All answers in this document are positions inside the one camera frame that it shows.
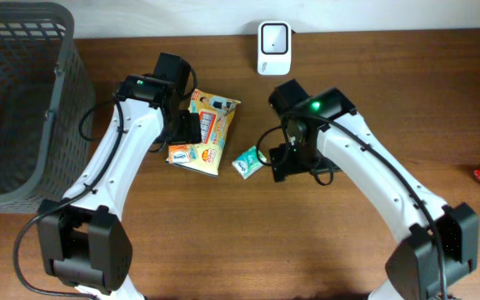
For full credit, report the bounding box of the green tissue pack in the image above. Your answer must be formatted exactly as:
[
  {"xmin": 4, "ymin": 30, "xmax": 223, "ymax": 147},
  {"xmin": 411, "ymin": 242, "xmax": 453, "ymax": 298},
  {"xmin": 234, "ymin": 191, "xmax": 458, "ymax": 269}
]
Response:
[{"xmin": 232, "ymin": 146, "xmax": 267, "ymax": 179}]

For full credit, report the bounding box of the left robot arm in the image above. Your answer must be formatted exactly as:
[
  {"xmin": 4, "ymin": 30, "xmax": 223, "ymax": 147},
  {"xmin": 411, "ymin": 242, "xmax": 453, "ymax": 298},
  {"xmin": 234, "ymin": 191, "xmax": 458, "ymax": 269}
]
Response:
[{"xmin": 34, "ymin": 53, "xmax": 202, "ymax": 299}]

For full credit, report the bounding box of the dark grey plastic basket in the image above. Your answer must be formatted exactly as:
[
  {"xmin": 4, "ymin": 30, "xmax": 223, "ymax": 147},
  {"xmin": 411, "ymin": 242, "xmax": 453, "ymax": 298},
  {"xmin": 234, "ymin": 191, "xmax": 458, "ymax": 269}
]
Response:
[{"xmin": 0, "ymin": 2, "xmax": 95, "ymax": 213}]

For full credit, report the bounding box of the white barcode scanner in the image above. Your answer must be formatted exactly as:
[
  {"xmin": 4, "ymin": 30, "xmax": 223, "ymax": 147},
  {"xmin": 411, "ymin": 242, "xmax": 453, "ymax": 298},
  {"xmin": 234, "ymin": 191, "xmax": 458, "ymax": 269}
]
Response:
[{"xmin": 257, "ymin": 21, "xmax": 292, "ymax": 76}]

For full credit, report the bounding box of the yellow snack bag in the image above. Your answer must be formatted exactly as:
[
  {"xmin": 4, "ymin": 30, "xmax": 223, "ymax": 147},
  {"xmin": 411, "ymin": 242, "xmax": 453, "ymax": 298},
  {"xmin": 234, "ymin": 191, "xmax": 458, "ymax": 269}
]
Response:
[{"xmin": 166, "ymin": 89, "xmax": 241, "ymax": 177}]

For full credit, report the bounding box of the orange tissue pack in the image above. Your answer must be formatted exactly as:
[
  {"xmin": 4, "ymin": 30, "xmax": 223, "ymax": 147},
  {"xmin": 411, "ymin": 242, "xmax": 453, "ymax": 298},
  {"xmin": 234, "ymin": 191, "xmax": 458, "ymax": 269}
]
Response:
[{"xmin": 167, "ymin": 144, "xmax": 197, "ymax": 164}]

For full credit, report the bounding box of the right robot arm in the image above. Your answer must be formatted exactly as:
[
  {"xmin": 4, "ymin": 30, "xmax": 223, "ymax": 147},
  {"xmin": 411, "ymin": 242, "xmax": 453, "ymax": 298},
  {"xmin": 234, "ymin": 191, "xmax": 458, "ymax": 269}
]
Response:
[{"xmin": 268, "ymin": 80, "xmax": 479, "ymax": 299}]

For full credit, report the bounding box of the left black cable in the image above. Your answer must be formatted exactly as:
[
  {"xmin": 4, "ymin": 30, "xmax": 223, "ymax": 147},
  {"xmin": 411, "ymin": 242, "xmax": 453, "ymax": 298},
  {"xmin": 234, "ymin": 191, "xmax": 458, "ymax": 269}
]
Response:
[{"xmin": 12, "ymin": 66, "xmax": 199, "ymax": 300}]

